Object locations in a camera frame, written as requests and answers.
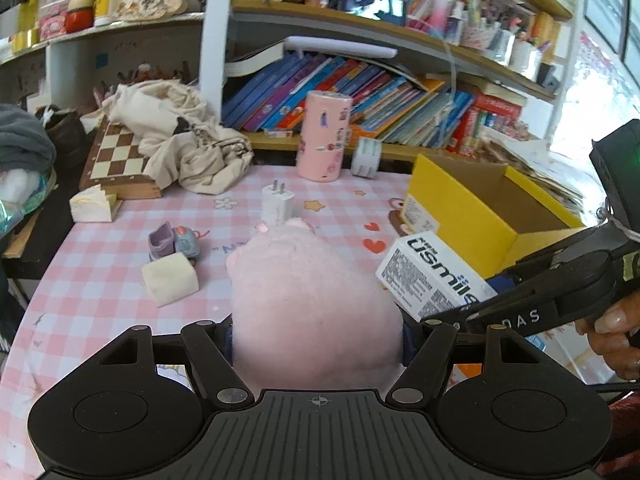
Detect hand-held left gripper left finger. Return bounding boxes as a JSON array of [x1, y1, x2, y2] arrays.
[[92, 320, 256, 408]]

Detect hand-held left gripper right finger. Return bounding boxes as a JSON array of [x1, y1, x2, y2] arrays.
[[385, 317, 551, 408]]

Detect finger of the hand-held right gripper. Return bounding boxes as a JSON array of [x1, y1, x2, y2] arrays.
[[420, 280, 558, 335], [487, 227, 608, 291]]

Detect white orange toothpaste box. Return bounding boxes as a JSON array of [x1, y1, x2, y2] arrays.
[[376, 232, 499, 322]]

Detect yellow cardboard box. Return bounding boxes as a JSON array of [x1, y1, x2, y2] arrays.
[[402, 154, 586, 281]]

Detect white sponge block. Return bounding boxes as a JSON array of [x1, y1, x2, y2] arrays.
[[141, 252, 200, 308]]

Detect pink fluffy pouch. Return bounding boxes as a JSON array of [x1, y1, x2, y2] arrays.
[[226, 217, 406, 396]]

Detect purple grey toy car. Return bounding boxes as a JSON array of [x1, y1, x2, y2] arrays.
[[148, 224, 202, 262]]

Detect white charger plug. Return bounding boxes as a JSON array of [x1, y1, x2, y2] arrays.
[[261, 180, 291, 228]]

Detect pink checkered desktop mat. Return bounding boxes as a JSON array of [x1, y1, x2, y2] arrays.
[[0, 162, 601, 461]]

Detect person's right hand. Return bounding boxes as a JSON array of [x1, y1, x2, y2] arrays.
[[574, 294, 640, 382]]

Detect pile of papers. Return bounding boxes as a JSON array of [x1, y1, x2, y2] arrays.
[[480, 137, 586, 216]]

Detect small black stand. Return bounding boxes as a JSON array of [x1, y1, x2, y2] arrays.
[[537, 62, 561, 93]]

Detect white wedge-shaped box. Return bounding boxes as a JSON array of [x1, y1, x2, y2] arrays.
[[69, 185, 123, 223]]

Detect clear tape roll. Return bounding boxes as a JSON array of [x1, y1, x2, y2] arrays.
[[351, 137, 383, 179]]

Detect beige cloth bag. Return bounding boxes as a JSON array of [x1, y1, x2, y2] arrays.
[[100, 79, 254, 195]]

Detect white pen holder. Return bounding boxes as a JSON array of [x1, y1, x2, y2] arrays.
[[510, 40, 543, 81]]

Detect wooden chess board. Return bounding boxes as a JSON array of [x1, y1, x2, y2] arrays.
[[79, 119, 163, 201]]

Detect row of colourful books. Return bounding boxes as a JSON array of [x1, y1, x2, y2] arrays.
[[221, 52, 531, 158]]

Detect patterned pen holder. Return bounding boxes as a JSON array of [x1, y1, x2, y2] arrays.
[[457, 10, 493, 51]]

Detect pink cylinder container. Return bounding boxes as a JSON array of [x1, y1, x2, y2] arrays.
[[298, 90, 353, 182]]

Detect clear plastic bag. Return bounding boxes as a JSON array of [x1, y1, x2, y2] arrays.
[[0, 167, 56, 241]]

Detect dark brown bag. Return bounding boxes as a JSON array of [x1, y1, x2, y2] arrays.
[[45, 105, 88, 161]]

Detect pink white bottle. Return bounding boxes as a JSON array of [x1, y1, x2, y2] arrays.
[[434, 0, 456, 38]]

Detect grey cloth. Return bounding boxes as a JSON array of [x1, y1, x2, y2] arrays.
[[0, 104, 57, 173]]

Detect white lamp bar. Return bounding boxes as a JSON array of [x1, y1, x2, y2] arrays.
[[284, 35, 399, 59]]

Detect phone with lit screen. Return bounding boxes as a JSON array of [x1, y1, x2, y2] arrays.
[[340, 0, 406, 26]]

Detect white wooden bookshelf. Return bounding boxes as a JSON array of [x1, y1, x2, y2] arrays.
[[0, 0, 576, 166]]

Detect red round doll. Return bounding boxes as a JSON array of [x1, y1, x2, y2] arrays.
[[65, 0, 95, 32]]

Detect pink gift box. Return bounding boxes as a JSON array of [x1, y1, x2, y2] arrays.
[[39, 2, 68, 41]]

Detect white charging cable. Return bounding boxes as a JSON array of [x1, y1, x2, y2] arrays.
[[440, 37, 458, 111]]

